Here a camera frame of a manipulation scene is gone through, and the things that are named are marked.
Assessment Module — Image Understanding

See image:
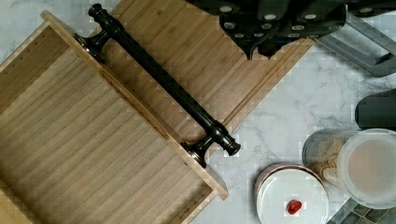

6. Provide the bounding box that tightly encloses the bamboo wooden drawer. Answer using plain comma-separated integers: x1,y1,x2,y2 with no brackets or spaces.
1,12,228,224

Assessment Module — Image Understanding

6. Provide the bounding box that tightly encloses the bamboo cutting board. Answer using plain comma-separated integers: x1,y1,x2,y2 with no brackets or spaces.
92,0,316,162

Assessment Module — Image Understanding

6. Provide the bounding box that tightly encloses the white lidded round tin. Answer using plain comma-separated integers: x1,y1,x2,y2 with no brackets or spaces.
254,163,329,224

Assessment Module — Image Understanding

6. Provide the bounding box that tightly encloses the dark smoked glass tumbler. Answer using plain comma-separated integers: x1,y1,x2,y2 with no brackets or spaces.
355,89,396,131

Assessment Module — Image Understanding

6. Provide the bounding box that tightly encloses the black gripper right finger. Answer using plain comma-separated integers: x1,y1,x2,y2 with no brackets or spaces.
258,0,347,58

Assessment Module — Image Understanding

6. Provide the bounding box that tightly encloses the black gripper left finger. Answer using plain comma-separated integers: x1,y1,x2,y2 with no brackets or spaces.
219,0,290,60

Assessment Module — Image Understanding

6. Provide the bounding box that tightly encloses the black drawer handle bar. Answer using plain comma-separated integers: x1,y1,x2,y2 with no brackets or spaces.
73,4,241,168

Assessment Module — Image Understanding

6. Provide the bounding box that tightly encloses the clear lidded plastic container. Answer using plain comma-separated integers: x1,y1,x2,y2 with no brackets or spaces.
302,129,396,209

